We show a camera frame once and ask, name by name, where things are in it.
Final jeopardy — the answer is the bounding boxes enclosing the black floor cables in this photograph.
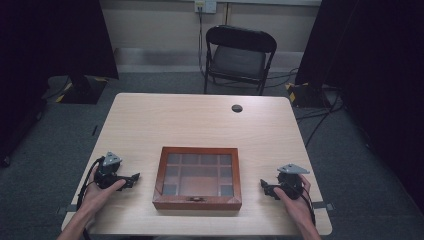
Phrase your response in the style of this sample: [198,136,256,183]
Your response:
[266,67,346,148]

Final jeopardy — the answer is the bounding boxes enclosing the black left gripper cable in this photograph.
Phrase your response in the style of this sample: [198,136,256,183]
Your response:
[76,155,105,213]

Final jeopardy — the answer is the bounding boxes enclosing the wooden box with glass lid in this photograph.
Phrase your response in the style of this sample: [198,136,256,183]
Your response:
[152,146,243,212]

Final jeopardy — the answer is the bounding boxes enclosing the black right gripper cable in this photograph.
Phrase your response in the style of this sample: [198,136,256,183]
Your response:
[300,191,317,227]

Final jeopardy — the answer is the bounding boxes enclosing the black curtain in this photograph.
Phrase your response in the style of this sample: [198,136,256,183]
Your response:
[294,0,424,216]

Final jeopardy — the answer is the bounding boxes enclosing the black outlet cable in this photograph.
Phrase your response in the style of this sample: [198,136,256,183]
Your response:
[197,6,208,77]

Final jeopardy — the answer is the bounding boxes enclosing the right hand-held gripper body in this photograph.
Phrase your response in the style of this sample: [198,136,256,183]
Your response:
[276,163,311,201]

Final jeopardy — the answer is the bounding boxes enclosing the black table edge strap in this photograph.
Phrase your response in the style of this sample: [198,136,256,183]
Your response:
[55,203,80,216]
[311,201,336,212]

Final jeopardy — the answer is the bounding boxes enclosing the person's right hand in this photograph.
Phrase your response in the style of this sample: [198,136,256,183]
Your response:
[273,174,316,226]

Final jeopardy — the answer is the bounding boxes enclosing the white wall outlet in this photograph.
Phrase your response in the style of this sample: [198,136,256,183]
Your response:
[194,0,218,15]

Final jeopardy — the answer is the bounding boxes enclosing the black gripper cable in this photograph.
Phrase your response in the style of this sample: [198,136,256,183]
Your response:
[300,191,317,227]
[76,155,105,213]

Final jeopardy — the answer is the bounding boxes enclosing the black folding chair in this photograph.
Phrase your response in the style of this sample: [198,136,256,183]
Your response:
[203,24,278,97]

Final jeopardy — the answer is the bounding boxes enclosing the black stand base striped tape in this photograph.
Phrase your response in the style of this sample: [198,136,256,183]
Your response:
[41,74,110,105]
[285,81,335,109]

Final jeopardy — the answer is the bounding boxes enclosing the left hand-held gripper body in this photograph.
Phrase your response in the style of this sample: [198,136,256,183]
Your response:
[94,151,133,191]

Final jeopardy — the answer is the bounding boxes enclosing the person's left hand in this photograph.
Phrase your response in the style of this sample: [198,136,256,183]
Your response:
[77,165,127,219]

